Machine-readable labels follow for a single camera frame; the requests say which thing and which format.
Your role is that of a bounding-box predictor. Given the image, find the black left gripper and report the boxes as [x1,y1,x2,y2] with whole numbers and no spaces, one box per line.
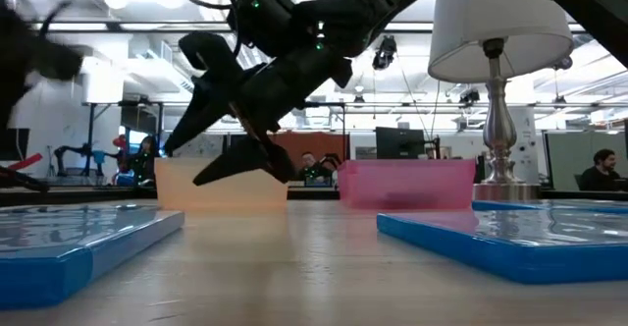
[20,39,84,83]

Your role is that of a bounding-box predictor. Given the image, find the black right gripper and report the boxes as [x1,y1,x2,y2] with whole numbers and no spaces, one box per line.
[163,30,354,188]

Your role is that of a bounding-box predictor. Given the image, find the blue plastic case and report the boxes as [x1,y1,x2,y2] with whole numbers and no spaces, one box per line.
[0,203,186,311]
[471,198,628,215]
[376,209,628,286]

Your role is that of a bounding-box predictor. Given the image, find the translucent orange plastic bin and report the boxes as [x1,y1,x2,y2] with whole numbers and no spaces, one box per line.
[154,157,290,213]

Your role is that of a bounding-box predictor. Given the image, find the brown partition panel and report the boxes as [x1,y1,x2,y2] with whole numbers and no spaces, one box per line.
[268,133,351,163]

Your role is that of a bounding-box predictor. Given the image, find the person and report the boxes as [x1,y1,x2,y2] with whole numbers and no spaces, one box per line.
[295,151,340,183]
[578,148,625,192]
[127,135,158,187]

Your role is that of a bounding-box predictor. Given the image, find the black computer monitor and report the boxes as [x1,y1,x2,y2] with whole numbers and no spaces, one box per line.
[375,126,427,162]

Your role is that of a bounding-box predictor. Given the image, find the translucent pink plastic bin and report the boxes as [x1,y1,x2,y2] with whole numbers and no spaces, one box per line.
[337,158,478,212]

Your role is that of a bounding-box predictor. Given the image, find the white-shade silver table lamp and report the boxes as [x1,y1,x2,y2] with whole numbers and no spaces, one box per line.
[428,0,575,201]

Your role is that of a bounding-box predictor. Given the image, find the grey partition screen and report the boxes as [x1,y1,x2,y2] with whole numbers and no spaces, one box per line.
[542,131,628,192]

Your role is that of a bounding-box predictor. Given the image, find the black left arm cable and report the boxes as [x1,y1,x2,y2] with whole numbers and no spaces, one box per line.
[37,0,76,38]

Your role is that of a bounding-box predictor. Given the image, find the black wall screen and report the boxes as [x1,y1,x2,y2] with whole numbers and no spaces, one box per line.
[0,127,31,162]

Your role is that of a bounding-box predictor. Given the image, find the black background rig frame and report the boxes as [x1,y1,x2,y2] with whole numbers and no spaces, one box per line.
[293,101,347,163]

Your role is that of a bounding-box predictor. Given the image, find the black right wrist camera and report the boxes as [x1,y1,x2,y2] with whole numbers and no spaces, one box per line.
[227,0,296,58]

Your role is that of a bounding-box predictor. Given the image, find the black hanging ceiling camera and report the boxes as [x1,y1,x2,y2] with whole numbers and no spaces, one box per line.
[458,88,482,107]
[371,34,398,72]

